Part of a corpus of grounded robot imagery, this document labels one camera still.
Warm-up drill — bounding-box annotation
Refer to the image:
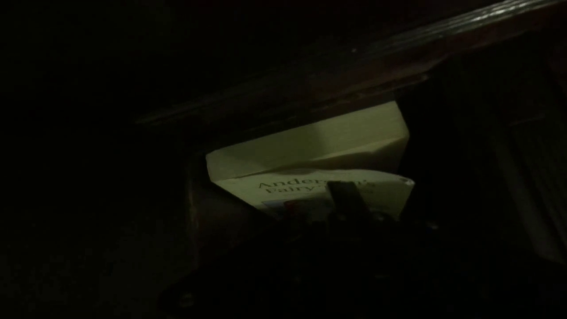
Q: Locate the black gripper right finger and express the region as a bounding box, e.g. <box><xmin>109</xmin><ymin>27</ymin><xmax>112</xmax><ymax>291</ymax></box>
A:
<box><xmin>348</xmin><ymin>179</ymin><xmax>475</xmax><ymax>319</ymax></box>

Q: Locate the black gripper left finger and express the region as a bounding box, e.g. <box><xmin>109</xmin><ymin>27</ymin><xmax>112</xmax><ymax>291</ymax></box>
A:
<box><xmin>158</xmin><ymin>179</ymin><xmax>351</xmax><ymax>319</ymax></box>

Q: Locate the white fairy tales book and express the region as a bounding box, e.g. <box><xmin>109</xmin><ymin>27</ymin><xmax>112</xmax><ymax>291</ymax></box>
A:
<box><xmin>204</xmin><ymin>100</ymin><xmax>417</xmax><ymax>224</ymax></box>

